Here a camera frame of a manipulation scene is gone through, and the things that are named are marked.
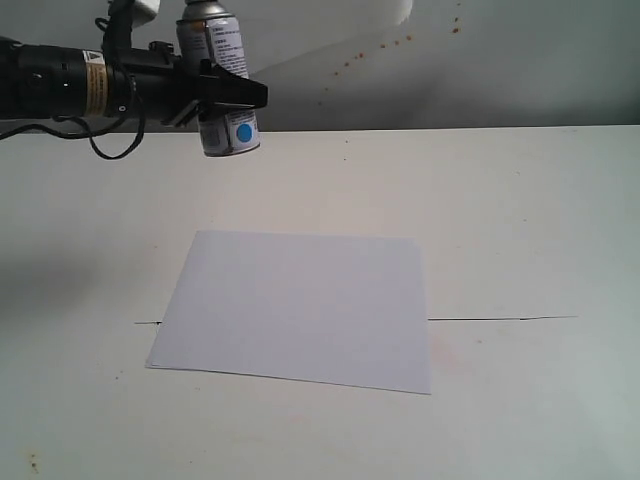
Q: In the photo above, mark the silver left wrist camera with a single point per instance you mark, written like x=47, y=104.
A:
x=140, y=11

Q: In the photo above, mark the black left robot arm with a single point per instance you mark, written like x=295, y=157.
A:
x=44, y=82

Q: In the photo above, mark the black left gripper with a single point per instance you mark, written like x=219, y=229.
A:
x=153, y=83

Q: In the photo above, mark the silver spray can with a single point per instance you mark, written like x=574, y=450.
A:
x=211, y=46

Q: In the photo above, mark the white paper sheet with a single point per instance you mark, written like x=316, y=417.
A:
x=343, y=310

